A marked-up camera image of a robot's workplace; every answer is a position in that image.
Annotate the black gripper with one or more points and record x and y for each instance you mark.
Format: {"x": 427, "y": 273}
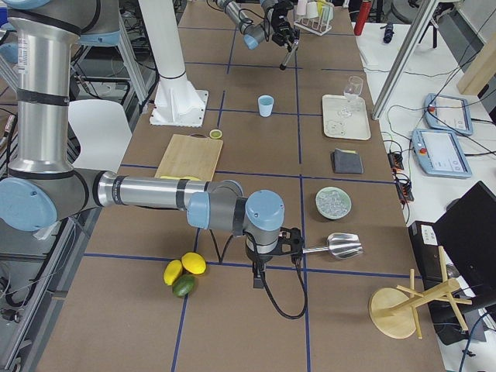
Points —
{"x": 260, "y": 260}
{"x": 280, "y": 24}

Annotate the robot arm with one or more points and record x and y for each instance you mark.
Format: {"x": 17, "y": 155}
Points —
{"x": 43, "y": 186}
{"x": 254, "y": 34}

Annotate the pink cup in rack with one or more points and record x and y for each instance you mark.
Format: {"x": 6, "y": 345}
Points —
{"x": 301, "y": 9}

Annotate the white cup in rack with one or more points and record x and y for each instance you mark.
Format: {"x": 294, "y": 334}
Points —
{"x": 312, "y": 10}

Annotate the green cup in rack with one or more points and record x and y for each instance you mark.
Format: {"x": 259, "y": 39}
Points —
{"x": 327, "y": 13}

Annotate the yellow cup in rack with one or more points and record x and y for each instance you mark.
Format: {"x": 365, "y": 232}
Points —
{"x": 320, "y": 5}

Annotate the light blue plastic cup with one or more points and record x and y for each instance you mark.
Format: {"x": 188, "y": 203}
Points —
{"x": 265, "y": 105}

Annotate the whole yellow lemon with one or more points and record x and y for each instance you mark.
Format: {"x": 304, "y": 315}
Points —
{"x": 194, "y": 263}
{"x": 172, "y": 272}

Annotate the clear wine glass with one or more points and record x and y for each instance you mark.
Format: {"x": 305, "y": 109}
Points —
{"x": 351, "y": 92}

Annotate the green lime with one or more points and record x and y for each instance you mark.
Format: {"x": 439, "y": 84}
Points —
{"x": 183, "y": 285}

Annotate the red cylinder bottle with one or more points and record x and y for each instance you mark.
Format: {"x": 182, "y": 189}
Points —
{"x": 362, "y": 17}

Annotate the cream bear serving tray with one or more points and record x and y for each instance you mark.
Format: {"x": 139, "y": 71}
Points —
{"x": 342, "y": 119}

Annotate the steel ice scoop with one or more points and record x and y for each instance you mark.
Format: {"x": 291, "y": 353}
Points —
{"x": 340, "y": 245}

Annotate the green bowl of ice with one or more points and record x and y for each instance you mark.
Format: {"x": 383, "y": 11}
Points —
{"x": 333, "y": 203}

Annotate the yellow plastic knife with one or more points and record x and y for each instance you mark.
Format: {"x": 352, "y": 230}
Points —
{"x": 190, "y": 178}

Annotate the grey folded cloth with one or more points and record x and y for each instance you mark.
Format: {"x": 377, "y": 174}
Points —
{"x": 346, "y": 162}

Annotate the bamboo cutting board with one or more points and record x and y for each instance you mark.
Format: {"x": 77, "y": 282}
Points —
{"x": 190, "y": 156}

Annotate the far teach pendant tablet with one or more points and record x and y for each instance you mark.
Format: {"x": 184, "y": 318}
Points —
{"x": 448, "y": 113}

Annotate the teach pendant tablet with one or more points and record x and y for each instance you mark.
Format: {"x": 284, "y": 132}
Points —
{"x": 439, "y": 153}
{"x": 448, "y": 113}

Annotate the near teach pendant tablet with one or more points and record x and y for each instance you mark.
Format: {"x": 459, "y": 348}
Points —
{"x": 439, "y": 153}

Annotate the black computer monitor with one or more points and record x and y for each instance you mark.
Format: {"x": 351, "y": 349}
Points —
{"x": 466, "y": 231}

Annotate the white plastic chair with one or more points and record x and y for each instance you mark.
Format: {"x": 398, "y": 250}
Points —
{"x": 102, "y": 129}

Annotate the white wire cup rack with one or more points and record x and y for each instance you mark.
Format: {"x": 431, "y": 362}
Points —
{"x": 312, "y": 25}

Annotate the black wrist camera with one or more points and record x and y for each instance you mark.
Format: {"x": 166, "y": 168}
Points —
{"x": 291, "y": 243}

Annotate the aluminium frame post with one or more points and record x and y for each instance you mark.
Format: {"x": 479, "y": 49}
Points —
{"x": 418, "y": 26}

